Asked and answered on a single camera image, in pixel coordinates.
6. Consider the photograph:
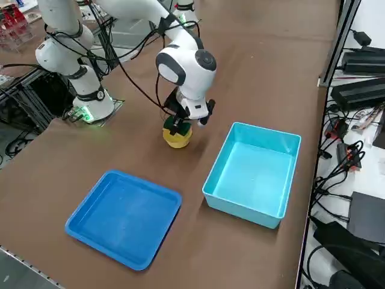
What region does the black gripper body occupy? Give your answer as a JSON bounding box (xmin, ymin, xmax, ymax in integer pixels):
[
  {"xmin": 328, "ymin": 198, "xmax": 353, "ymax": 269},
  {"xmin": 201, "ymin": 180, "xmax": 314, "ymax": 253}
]
[{"xmin": 164, "ymin": 89, "xmax": 189, "ymax": 120}]

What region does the green and yellow sponge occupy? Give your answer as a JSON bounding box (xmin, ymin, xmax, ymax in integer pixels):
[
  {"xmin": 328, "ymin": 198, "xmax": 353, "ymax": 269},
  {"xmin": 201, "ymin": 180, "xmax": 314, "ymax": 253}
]
[{"xmin": 164, "ymin": 116, "xmax": 193, "ymax": 137}]

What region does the yellow bowl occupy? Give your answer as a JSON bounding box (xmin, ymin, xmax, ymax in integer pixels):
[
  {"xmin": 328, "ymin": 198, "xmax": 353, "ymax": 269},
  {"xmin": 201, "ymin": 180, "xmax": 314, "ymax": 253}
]
[{"xmin": 162, "ymin": 126, "xmax": 193, "ymax": 149}]

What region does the dark blue tray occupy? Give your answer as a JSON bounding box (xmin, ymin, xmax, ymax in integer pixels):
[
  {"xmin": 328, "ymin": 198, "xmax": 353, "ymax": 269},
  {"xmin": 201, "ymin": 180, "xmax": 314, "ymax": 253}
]
[{"xmin": 64, "ymin": 169, "xmax": 183, "ymax": 272}]

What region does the light blue bin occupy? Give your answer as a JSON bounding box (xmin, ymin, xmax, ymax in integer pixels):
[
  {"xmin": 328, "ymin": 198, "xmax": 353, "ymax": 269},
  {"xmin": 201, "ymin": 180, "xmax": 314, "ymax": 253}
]
[{"xmin": 202, "ymin": 122, "xmax": 302, "ymax": 229}]

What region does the black module with red plugs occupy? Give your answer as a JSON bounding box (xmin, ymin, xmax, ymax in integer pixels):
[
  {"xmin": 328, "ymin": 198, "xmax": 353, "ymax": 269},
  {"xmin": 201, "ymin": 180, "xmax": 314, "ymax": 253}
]
[{"xmin": 336, "ymin": 142, "xmax": 364, "ymax": 172}]

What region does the clear shelf with red packets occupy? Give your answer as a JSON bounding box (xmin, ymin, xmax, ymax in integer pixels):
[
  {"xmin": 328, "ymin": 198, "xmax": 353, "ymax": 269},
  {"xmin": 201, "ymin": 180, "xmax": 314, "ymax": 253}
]
[{"xmin": 0, "ymin": 5, "xmax": 34, "ymax": 54}]

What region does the large black power brick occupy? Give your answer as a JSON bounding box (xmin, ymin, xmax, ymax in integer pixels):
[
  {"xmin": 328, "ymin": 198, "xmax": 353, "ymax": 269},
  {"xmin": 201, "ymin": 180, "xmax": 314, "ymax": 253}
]
[{"xmin": 330, "ymin": 78, "xmax": 385, "ymax": 111}]

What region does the small black adapter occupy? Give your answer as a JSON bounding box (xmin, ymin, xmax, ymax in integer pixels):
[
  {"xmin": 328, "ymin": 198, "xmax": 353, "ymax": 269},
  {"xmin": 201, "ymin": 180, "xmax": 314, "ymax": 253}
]
[{"xmin": 351, "ymin": 30, "xmax": 373, "ymax": 46}]

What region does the flat black box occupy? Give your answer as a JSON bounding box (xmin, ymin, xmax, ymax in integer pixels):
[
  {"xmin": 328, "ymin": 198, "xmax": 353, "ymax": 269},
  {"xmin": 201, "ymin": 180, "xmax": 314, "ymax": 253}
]
[{"xmin": 348, "ymin": 191, "xmax": 385, "ymax": 244}]

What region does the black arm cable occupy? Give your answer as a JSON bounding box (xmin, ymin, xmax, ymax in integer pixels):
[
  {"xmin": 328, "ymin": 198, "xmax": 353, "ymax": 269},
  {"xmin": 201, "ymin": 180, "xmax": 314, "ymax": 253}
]
[{"xmin": 44, "ymin": 0, "xmax": 205, "ymax": 121}]

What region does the black metal frame stand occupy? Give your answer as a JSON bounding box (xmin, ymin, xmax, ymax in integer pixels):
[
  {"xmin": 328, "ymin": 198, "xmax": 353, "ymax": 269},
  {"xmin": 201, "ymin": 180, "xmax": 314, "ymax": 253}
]
[{"xmin": 0, "ymin": 66, "xmax": 73, "ymax": 134}]

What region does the aluminium frame post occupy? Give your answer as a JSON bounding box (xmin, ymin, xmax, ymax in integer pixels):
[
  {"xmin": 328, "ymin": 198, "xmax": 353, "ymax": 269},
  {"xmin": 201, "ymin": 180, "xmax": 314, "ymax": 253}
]
[{"xmin": 318, "ymin": 0, "xmax": 362, "ymax": 88}]

